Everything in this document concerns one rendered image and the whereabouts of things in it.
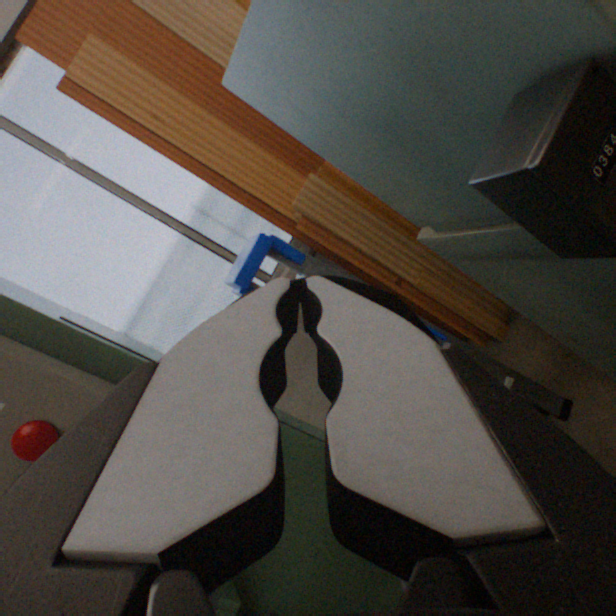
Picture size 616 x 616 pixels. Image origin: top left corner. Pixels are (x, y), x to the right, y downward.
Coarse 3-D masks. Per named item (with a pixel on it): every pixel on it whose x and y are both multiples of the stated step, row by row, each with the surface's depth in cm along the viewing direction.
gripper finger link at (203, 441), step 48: (288, 288) 11; (192, 336) 10; (240, 336) 10; (288, 336) 12; (192, 384) 8; (240, 384) 8; (144, 432) 7; (192, 432) 7; (240, 432) 7; (144, 480) 7; (192, 480) 7; (240, 480) 6; (96, 528) 6; (144, 528) 6; (192, 528) 6; (240, 528) 6
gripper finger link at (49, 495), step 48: (144, 384) 8; (96, 432) 7; (48, 480) 7; (96, 480) 7; (0, 528) 6; (48, 528) 6; (0, 576) 5; (48, 576) 5; (96, 576) 5; (144, 576) 5
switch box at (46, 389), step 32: (0, 352) 33; (32, 352) 37; (0, 384) 33; (32, 384) 34; (64, 384) 35; (96, 384) 38; (0, 416) 33; (32, 416) 34; (64, 416) 35; (0, 448) 33; (0, 480) 33
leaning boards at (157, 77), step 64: (64, 0) 155; (128, 0) 158; (192, 0) 165; (64, 64) 156; (128, 64) 156; (192, 64) 165; (128, 128) 160; (192, 128) 164; (256, 128) 173; (256, 192) 172; (320, 192) 166; (384, 256) 175; (448, 320) 189
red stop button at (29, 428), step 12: (36, 420) 34; (24, 432) 33; (36, 432) 33; (48, 432) 34; (12, 444) 33; (24, 444) 33; (36, 444) 33; (48, 444) 34; (24, 456) 33; (36, 456) 33
